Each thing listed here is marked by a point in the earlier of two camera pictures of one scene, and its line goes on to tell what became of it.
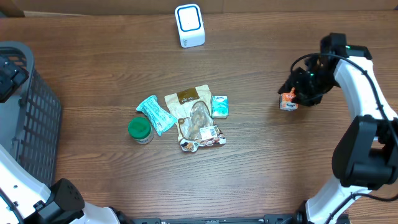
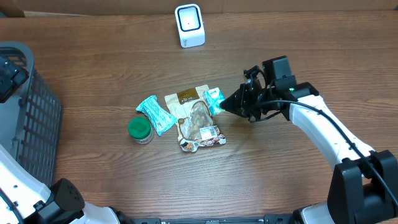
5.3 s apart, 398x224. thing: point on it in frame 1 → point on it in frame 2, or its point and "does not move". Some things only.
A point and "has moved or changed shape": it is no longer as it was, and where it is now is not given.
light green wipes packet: (161, 120) does not move
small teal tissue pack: (219, 106) has moved or changed shape
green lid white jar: (141, 129) does not move
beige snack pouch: (193, 111) does not move
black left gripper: (8, 82) does not move
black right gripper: (309, 100) → (240, 99)
